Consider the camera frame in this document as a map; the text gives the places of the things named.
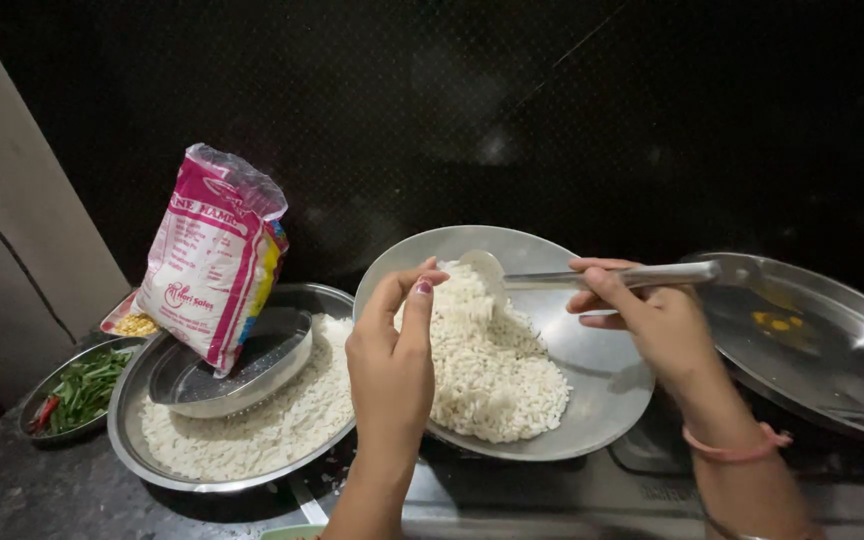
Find person's left hand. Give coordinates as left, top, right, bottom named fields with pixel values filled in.
left=345, top=256, right=450, bottom=453

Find person's right hand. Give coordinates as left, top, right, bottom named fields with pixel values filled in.
left=566, top=257, right=723, bottom=396

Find steel spatula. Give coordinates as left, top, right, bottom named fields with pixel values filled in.
left=458, top=249, right=752, bottom=310

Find steel wok with puffed rice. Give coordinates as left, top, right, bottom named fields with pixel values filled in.
left=353, top=225, right=656, bottom=462

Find puffed rice heap in wok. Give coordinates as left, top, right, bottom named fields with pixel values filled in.
left=394, top=260, right=573, bottom=444

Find yellow frying bits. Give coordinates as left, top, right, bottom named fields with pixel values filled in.
left=750, top=309, right=807, bottom=333

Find perforated steel sieve bowl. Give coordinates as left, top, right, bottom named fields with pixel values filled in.
left=148, top=306, right=315, bottom=420

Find pink wrist thread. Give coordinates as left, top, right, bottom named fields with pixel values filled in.
left=682, top=421, right=794, bottom=463

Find puffed rice layer in plate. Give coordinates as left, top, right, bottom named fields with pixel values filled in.
left=139, top=313, right=357, bottom=482

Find steel pan with oil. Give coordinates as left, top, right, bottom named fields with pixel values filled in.
left=679, top=252, right=864, bottom=448

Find light green container rim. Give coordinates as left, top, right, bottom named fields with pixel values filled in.
left=259, top=523, right=326, bottom=540

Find steel gas stove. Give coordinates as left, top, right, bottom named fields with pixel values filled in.
left=288, top=386, right=864, bottom=540

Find pink and white plastic bag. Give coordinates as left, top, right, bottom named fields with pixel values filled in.
left=134, top=142, right=291, bottom=378

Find packet of yellow lentils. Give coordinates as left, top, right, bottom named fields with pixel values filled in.
left=99, top=288, right=160, bottom=339

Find large steel plate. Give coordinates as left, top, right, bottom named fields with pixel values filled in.
left=107, top=282, right=359, bottom=495

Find small steel plate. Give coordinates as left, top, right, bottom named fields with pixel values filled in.
left=18, top=336, right=147, bottom=449

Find red chilli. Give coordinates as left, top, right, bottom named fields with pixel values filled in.
left=30, top=396, right=61, bottom=435

